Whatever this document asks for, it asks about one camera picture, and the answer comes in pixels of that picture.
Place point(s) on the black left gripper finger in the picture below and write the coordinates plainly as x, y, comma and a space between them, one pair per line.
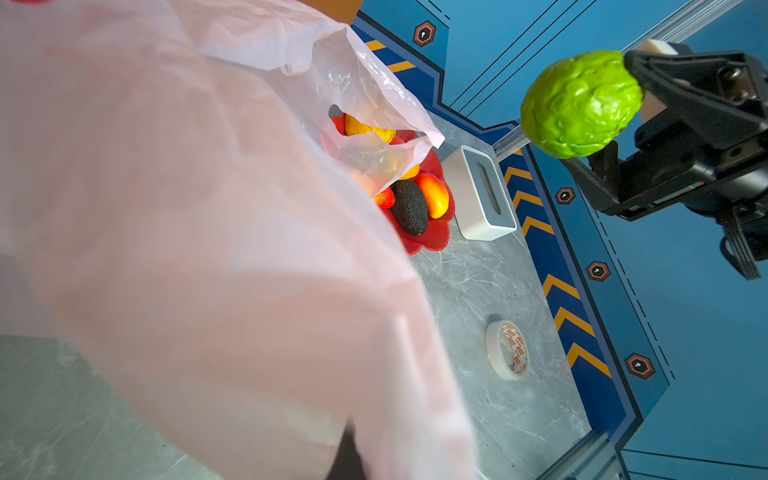
347, 464

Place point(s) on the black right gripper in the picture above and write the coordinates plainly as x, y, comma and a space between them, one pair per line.
707, 150

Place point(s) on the green bumpy fruit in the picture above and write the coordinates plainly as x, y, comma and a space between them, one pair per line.
578, 105

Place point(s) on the yellow lemon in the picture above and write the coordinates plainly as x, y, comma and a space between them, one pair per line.
353, 127

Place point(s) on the pink plastic bag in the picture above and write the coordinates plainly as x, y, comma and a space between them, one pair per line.
178, 189

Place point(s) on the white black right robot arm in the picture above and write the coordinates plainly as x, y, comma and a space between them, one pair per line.
744, 244

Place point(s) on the white grey tissue box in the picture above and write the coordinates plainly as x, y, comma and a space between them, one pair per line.
482, 207

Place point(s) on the white tape roll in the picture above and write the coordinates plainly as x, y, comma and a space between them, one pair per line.
507, 350

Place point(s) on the yellow red mango rear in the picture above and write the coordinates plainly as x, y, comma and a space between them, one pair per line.
436, 194

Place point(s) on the red flower-shaped bowl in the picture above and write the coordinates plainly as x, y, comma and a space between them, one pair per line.
437, 236

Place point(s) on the dark avocado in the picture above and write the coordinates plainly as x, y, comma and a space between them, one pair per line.
410, 210

